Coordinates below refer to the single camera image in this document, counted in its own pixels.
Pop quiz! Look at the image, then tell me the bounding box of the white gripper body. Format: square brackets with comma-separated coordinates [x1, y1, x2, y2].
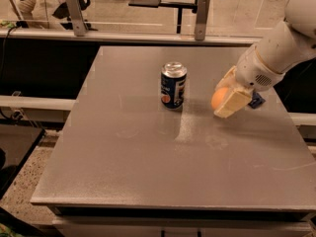
[235, 44, 284, 92]

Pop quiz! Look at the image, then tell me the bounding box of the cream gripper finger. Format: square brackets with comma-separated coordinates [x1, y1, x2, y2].
[214, 87, 253, 119]
[216, 66, 237, 89]

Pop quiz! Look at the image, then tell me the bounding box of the orange fruit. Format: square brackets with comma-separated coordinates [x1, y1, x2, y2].
[210, 87, 228, 110]

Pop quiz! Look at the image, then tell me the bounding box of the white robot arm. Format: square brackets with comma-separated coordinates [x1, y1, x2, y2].
[211, 0, 316, 118]

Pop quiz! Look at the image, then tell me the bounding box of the blue soda can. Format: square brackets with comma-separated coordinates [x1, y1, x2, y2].
[161, 61, 187, 109]

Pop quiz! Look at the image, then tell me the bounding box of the person in light clothes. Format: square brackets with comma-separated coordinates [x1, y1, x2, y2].
[17, 0, 92, 31]

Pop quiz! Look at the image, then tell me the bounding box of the glass barrier panel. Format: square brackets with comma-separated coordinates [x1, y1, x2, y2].
[0, 0, 297, 40]

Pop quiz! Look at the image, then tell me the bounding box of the middle metal bracket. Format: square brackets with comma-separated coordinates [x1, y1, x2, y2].
[195, 0, 210, 40]

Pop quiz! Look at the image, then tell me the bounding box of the metal bracket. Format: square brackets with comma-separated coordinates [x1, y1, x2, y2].
[65, 0, 88, 37]
[195, 0, 210, 40]

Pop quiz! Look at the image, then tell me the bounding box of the left metal bracket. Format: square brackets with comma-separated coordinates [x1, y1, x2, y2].
[65, 0, 88, 37]

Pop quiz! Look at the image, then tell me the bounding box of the black cable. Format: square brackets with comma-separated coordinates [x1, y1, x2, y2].
[0, 21, 29, 82]

